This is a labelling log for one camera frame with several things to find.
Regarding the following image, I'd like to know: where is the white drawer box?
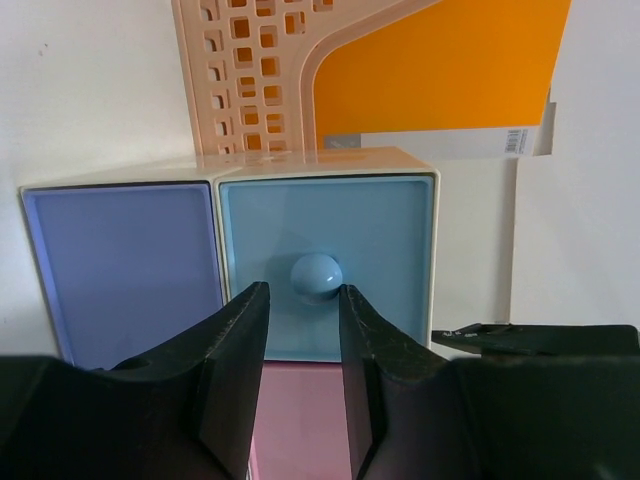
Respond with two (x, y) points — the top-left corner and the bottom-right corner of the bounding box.
(19, 147), (440, 369)

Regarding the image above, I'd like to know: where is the peach desk file organizer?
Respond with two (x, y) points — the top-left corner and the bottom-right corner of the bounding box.
(171, 0), (431, 155)

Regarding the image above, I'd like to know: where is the purple blue drawer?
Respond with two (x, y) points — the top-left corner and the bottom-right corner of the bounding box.
(21, 181), (223, 369)

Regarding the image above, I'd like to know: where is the orange document folder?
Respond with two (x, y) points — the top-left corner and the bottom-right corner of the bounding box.
(314, 1), (570, 148)

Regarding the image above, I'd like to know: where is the light blue drawer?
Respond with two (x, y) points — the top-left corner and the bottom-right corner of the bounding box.
(219, 174), (436, 362)

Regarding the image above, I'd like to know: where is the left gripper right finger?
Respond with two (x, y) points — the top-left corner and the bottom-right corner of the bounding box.
(339, 285), (639, 479)

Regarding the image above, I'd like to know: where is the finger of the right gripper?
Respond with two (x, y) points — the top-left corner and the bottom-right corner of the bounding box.
(431, 323), (639, 357)

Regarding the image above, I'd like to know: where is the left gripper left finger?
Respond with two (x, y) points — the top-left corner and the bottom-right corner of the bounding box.
(1, 282), (270, 479)

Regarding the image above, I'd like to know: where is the pink drawer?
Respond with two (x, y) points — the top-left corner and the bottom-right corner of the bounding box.
(250, 362), (351, 480)

